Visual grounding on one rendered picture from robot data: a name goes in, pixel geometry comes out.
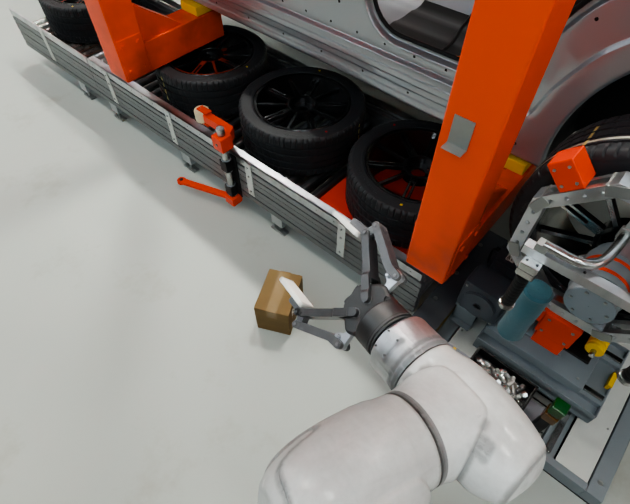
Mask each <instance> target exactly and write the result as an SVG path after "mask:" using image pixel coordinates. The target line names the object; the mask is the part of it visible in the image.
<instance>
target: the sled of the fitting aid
mask: <svg viewBox="0 0 630 504"><path fill-rule="evenodd" d="M487 325H488V323H487V324H486V326H487ZM486 326H485V327H484V328H483V330H482V331H481V332H480V334H479V335H478V336H477V338H476V340H475V341H474V343H473V346H475V347H476V348H477V349H478V347H479V346H482V347H483V348H484V349H486V350H487V351H489V352H490V353H491V354H493V355H494V356H496V357H497V358H498V359H500V360H501V361H503V362H504V363H506V364H507V365H508V366H510V367H511V368H513V369H514V370H515V371H517V372H518V373H520V374H521V375H522V376H524V377H525V378H527V379H528V380H530V381H531V382H532V383H534V384H535V385H537V386H538V387H539V388H538V389H537V390H539V391H540V392H542V393H543V394H545V395H546V396H548V397H549V398H551V399H552V400H555V399H556V398H557V397H559V398H561V399H562V400H564V401H565V402H567V403H568V404H570V405H571V408H570V410H569V411H570V412H571V413H573V414H574V415H576V416H577V417H578V418H580V419H581V420H583V421H584V422H586V423H589V422H590V421H592V420H593V419H595V418H596V417H597V416H598V414H599V412H600V410H601V408H602V406H603V404H604V402H605V400H606V398H607V396H608V394H609V392H610V390H611V388H612V387H613V385H614V383H615V381H616V379H617V373H618V372H619V371H620V370H621V368H622V366H623V364H624V362H625V360H626V358H627V356H628V354H629V352H630V350H628V349H627V348H625V347H623V346H622V345H620V344H618V343H616V342H611V343H610V344H609V346H608V348H607V350H606V351H605V353H604V355H603V356H601V357H600V358H599V360H598V362H597V363H596V365H595V367H594V369H593V371H592V373H591V374H590V376H589V378H588V380H587V382H586V384H585V386H584V387H583V389H582V390H581V391H580V392H578V393H576V392H574V391H573V390H571V389H570V388H568V387H567V386H565V385H564V384H562V383H560V382H559V381H557V380H556V379H554V378H553V377H551V376H550V375H548V374H547V373H545V372H544V371H542V370H541V369H539V368H538V367H536V366H535V365H533V364H532V363H530V362H529V361H527V360H526V359H524V358H523V357H521V356H520V355H518V354H517V353H515V352H514V351H512V350H511V349H509V348H508V347H506V346H505V345H503V344H502V343H500V342H499V341H497V340H496V339H494V338H493V337H491V336H490V335H488V334H487V333H485V332H484V329H485V328H486Z"/></svg>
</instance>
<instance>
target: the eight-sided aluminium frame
mask: <svg viewBox="0 0 630 504"><path fill-rule="evenodd" d="M613 198H618V199H621V200H623V201H625V202H627V203H629V204H630V172H629V171H624V172H614V173H613V174H608V175H603V176H598V177H593V179H592V180H591V181H590V183H589V184H588V185H587V187H586V188H584V189H579V190H573V191H568V192H562V193H560V192H559V190H558V188H557V186H556V185H552V184H551V185H549V186H545V187H541V189H540V190H539V191H538V192H537V193H536V195H535V196H534V197H533V198H532V200H531V202H530V203H529V204H528V208H527V209H526V211H525V213H524V215H523V217H522V219H521V221H520V223H519V224H518V226H517V228H516V230H515V232H514V234H513V236H512V238H511V239H510V240H509V242H508V245H507V249H508V251H509V255H511V257H512V259H513V261H514V263H515V264H516V266H518V265H519V263H520V261H521V260H522V259H523V257H524V256H525V255H526V254H524V253H522V252H521V251H520V249H521V247H522V246H523V244H524V243H525V241H526V240H527V239H528V238H529V237H530V235H531V234H532V232H533V230H534V229H535V227H536V225H537V223H538V222H539V220H540V218H541V217H542V215H543V213H544V211H545V210H546V208H552V207H559V206H566V205H573V204H579V203H586V202H593V201H600V200H607V199H613ZM534 279H540V280H542V281H544V282H546V283H547V284H548V285H549V286H550V287H551V288H552V290H553V293H554V297H553V299H552V300H551V301H550V302H549V303H548V305H547V306H546V307H547V308H548V309H549V310H551V311H552V312H554V313H555V314H557V315H559V316H560V317H562V318H564V319H565V320H567V321H569V322H570V323H572V324H574V325H575V326H577V327H579V328H580V329H582V330H584V331H585V332H587V333H589V334H590V335H591V337H594V338H597V339H598V340H600V341H606V342H609V343H611V342H616V343H627V344H630V321H626V320H612V321H611V322H609V323H606V324H593V323H589V322H586V321H583V320H581V319H579V318H577V317H576V316H574V315H573V314H572V313H571V312H570V311H569V310H568V309H567V308H566V306H565V304H564V301H563V296H564V293H562V292H561V291H559V290H557V289H556V288H554V287H552V286H551V285H550V283H549V281H548V279H547V277H546V275H545V273H544V271H543V269H541V270H540V271H539V273H538V274H537V276H536V277H535V278H534Z"/></svg>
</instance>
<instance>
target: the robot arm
mask: <svg viewBox="0 0 630 504"><path fill-rule="evenodd" d="M332 215H333V216H334V217H336V218H337V219H338V220H339V221H340V222H341V223H342V224H343V225H344V226H345V227H346V228H347V229H348V230H349V231H350V232H351V233H352V234H354V235H355V236H356V237H357V238H359V239H360V240H361V244H362V274H361V285H359V286H358V285H357V286H356V287H355V289H354V290H353V292H352V294H351V295H350V296H348V297H347V298H346V299H345V301H344V307H343V308H314V307H313V305H312V304H311V303H310V302H309V300H308V299H307V298H306V297H305V295H304V294H303V293H302V292H301V290H300V289H299V288H298V287H297V285H296V284H295V283H294V282H293V281H291V280H289V279H287V278H284V277H281V278H280V279H279V280H280V282H281V283H282V284H283V286H284V287H285V288H286V290H287V291H288V292H289V294H290V295H291V297H290V299H289V302H290V304H291V305H292V306H293V308H294V314H295V315H297V319H296V320H294V321H293V322H292V327H293V328H296V329H298V330H301V331H303V332H306V333H309V334H311V335H314V336H317V337H319V338H322V339H325V340H327V341H328V342H329V343H330V344H331V345H332V346H333V347H334V348H336V349H339V350H343V351H349V350H350V344H349V343H350V342H351V340H352V339H353V337H356V339H357V340H358V341H359V342H360V344H361V345H362V346H363V347H364V348H365V350H366V351H367V352H368V353H369V354H370V363H371V365H372V367H373V368H374V369H375V370H376V371H377V373H378V374H379V375H380V376H381V378H382V379H383V380H384V381H385V382H386V384H387V385H388V386H389V388H390V390H391V391H390V392H388V393H386V394H384V395H382V396H379V397H377V398H374V399H370V400H366V401H362V402H359V403H357V404H354V405H351V406H349V407H347V408H345V409H343V410H341V411H339V412H337V413H335V414H333V415H331V416H329V417H327V418H325V419H323V420H322V421H320V422H318V423H316V424H315V425H313V426H311V427H310V428H308V429H307V430H305V431H304V432H302V433H301V434H299V435H298V436H296V437H295V438H294V439H292V440H291V441H290V442H289V443H288V444H286V445H285V446H284V447H283V448H282V449H281V450H280V451H279V452H278V453H277V454H276V455H275V456H274V457H273V458H272V460H271V461H270V462H269V464H268V465H267V467H266V470H265V473H264V475H263V477H262V479H261V481H260V484H259V490H258V504H431V491H433V490H434V489H435V488H437V487H439V486H441V485H443V484H446V483H450V482H453V481H455V480H457V481H458V482H459V483H460V484H461V485H462V486H463V487H464V488H465V489H466V490H467V491H468V492H469V493H471V494H473V495H475V496H477V497H479V498H481V499H483V500H485V501H488V502H490V503H493V504H506V503H508V502H510V501H511V500H513V499H514V498H516V497H517V496H518V495H520V494H521V493H523V492H524V491H525V490H526V489H527V488H529V487H530V486H531V485H532V484H533V483H534V482H535V481H536V480H537V478H538V477H539V475H540V474H541V472H542V470H543V468H544V464H545V461H546V450H547V449H546V445H545V443H544V442H543V440H542V438H541V436H540V434H539V433H538V431H537V430H536V428H535V427H534V425H533V424H532V422H531V421H530V419H529V418H528V417H527V415H526V414H525V413H524V412H523V410H522V409H521V408H520V407H519V405H518V404H517V403H516V402H515V400H514V399H513V398H512V397H511V396H510V395H509V394H508V393H507V392H506V391H505V389H504V388H503V387H502V386H501V385H500V384H499V383H498V382H497V381H496V380H495V379H494V378H493V377H492V376H490V375H489V374H488V373H487V372H486V371H485V370H484V369H483V368H482V367H480V366H479V365H478V364H477V363H475V362H474V361H473V360H471V359H470V358H468V357H466V356H464V355H462V354H460V353H459V352H457V351H456V350H455V349H454V348H452V347H451V346H450V345H449V343H448V342H447V341H446V340H445V339H443V338H442V337H441V336H440V335H439V334H438V333H437V332H436V331H435V330H434V329H433V328H432V327H431V326H430V325H429V324H428V323H427V322H426V321H425V320H424V319H422V318H420V317H417V316H416V317H413V316H412V315H411V314H410V313H409V312H408V311H407V310H406V309H405V308H404V307H403V306H402V305H401V304H400V303H399V302H398V301H397V300H396V299H395V298H394V296H393V293H392V291H393V290H394V289H395V288H396V287H397V286H398V285H399V284H402V285H404V284H406V283H407V277H406V276H405V275H404V274H403V272H402V271H401V270H400V268H399V265H398V262H397V259H396V256H395V253H394V249H393V246H392V243H391V240H390V237H389V234H388V231H387V228H386V227H384V226H383V225H382V224H380V223H379V222H377V221H374V222H373V223H372V226H371V227H369V228H367V227H366V226H365V225H364V224H363V223H362V222H360V221H359V220H357V219H355V218H353V219H352V221H351V222H350V221H349V220H348V219H347V218H346V217H345V216H343V215H341V214H340V213H338V212H337V211H335V210H333V212H332ZM377 246H378V250H379V253H380V256H381V260H382V263H383V266H384V269H385V270H386V272H387V273H386V274H385V276H386V280H387V282H386V284H385V285H381V280H380V278H379V274H378V253H377ZM370 283H371V284H370ZM309 319H312V320H344V322H345V330H346V332H345V333H341V332H338V333H336V334H335V333H332V332H329V331H326V330H323V329H321V328H318V327H315V326H312V325H310V324H307V323H308V321H309Z"/></svg>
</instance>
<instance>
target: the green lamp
mask: <svg viewBox="0 0 630 504"><path fill-rule="evenodd" d="M570 408H571V405H570V404H568V403H567V402H565V401H564V400H562V399H561V398H559V397H557V398H556V399H555V400H553V401H552V403H551V404H550V406H549V408H548V410H547V412H548V413H550V414H551V415H553V416H554V417H556V418H557V419H558V420H561V419H563V418H564V417H565V416H566V415H567V413H568V412H569V410H570Z"/></svg>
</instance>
